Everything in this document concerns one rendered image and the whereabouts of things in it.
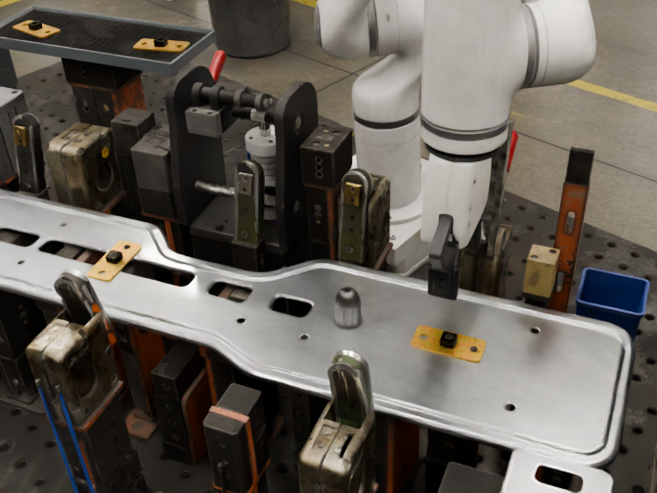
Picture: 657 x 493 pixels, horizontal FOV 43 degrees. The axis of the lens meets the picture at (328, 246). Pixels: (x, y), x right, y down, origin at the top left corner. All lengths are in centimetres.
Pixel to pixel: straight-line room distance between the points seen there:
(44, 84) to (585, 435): 189
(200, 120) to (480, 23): 53
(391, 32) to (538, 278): 52
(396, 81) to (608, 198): 183
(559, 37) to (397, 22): 63
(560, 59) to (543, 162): 256
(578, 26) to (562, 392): 40
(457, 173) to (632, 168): 259
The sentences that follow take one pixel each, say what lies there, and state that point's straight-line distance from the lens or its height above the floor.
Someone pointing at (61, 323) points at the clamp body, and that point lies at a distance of 101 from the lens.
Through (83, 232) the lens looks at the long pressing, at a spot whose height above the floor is 100.
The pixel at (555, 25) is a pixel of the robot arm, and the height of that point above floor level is 139.
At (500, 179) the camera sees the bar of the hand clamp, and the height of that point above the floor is 115.
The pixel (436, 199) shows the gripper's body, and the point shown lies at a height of 123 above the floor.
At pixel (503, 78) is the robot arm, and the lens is 76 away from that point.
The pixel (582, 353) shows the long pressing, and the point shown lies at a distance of 100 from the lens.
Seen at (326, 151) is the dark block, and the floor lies 112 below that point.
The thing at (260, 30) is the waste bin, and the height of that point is 14.
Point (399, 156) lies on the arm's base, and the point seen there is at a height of 92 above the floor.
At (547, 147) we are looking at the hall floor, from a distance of 344.
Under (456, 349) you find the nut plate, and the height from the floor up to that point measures 100.
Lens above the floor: 168
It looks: 36 degrees down
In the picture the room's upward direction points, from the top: 2 degrees counter-clockwise
